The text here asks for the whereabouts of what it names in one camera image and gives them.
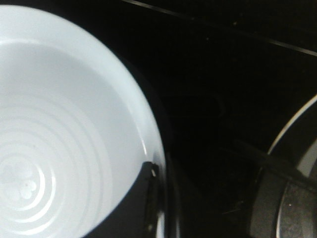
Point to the light blue plate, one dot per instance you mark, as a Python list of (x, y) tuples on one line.
[(75, 127)]

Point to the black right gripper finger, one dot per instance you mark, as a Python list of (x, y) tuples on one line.
[(136, 215)]

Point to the black glass cooktop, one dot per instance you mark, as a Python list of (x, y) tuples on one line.
[(223, 78)]

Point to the black right gas burner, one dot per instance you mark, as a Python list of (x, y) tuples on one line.
[(282, 209)]

